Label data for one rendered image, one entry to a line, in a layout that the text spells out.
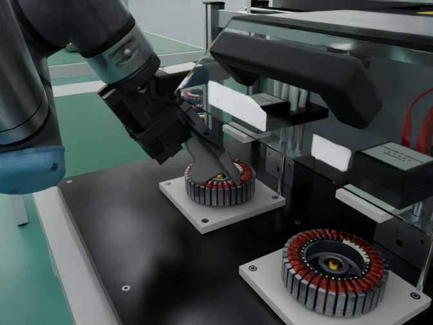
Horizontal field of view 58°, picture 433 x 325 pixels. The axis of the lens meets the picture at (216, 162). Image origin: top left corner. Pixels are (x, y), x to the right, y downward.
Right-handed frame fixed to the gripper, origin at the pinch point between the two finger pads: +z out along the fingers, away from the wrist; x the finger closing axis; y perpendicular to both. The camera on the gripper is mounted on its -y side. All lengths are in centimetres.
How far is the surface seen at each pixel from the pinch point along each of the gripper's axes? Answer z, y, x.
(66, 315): 59, 63, -68
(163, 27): 125, -141, -448
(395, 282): 8.2, -3.2, 28.0
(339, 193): -2.2, -4.8, 21.8
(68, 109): 2, 13, -67
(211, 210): 2.6, 5.7, 4.4
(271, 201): 7.5, -2.2, 6.9
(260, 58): -26.7, 1.3, 30.2
